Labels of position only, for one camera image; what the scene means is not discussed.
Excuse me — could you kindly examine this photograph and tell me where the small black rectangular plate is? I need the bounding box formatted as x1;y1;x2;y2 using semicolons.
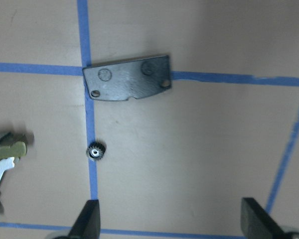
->
82;55;172;102

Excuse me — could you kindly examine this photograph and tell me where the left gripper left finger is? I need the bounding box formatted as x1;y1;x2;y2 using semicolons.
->
67;200;101;239

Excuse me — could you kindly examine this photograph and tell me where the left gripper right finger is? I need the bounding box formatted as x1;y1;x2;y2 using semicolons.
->
240;198;284;239

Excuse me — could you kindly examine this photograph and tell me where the dark green curved part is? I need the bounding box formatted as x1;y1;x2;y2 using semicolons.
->
0;131;35;226

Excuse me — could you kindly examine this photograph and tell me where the black bearing gear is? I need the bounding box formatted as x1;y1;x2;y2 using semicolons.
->
86;140;106;161

